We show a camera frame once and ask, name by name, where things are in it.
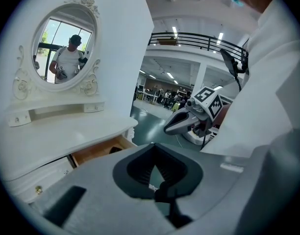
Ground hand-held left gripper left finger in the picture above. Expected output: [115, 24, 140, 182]
[29, 142, 176, 235]

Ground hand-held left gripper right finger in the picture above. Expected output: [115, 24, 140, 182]
[153, 142, 254, 235]

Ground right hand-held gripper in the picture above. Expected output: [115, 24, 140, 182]
[163, 87, 224, 138]

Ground wooden drawer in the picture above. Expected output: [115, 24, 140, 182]
[71, 134, 138, 168]

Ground white dressing table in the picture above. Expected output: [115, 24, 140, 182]
[2, 95, 140, 204]

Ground white office desks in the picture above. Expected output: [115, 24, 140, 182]
[134, 83, 197, 111]

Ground black body-mounted device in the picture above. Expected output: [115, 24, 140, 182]
[220, 48, 250, 93]

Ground brown cardboard box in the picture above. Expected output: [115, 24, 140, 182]
[156, 38, 178, 46]

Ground black mezzanine railing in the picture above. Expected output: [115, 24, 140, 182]
[148, 32, 249, 65]

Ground person's white shirt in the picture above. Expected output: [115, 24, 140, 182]
[200, 0, 300, 235]

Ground row of ceiling light strips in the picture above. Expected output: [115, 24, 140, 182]
[140, 25, 224, 88]

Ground oval white-framed mirror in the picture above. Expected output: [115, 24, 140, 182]
[11, 0, 102, 101]

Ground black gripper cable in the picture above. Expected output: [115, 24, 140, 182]
[200, 125, 208, 153]

